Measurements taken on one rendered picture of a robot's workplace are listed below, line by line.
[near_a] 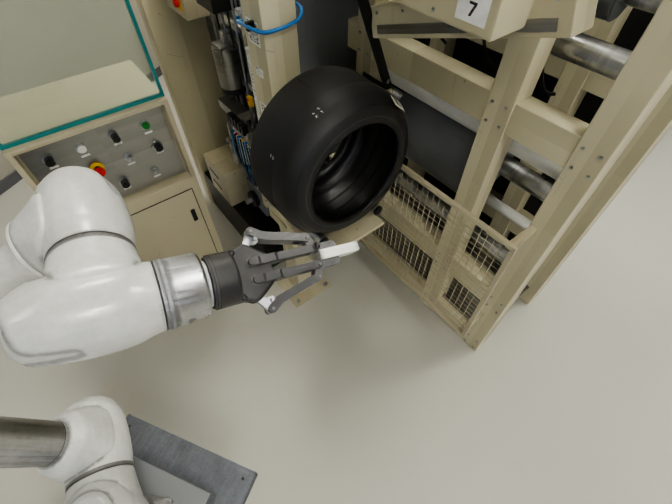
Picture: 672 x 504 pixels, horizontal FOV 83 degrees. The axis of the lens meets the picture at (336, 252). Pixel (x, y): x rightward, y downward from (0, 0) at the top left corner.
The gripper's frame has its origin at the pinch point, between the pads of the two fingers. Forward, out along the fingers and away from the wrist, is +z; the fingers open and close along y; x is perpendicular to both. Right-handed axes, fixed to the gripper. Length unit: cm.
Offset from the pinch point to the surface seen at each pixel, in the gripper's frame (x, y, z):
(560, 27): 12, -37, 68
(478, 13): 5, -45, 52
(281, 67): -52, -74, 31
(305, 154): -41, -36, 23
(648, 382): -69, 99, 197
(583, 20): 15, -36, 72
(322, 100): -34, -49, 30
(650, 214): -83, 17, 310
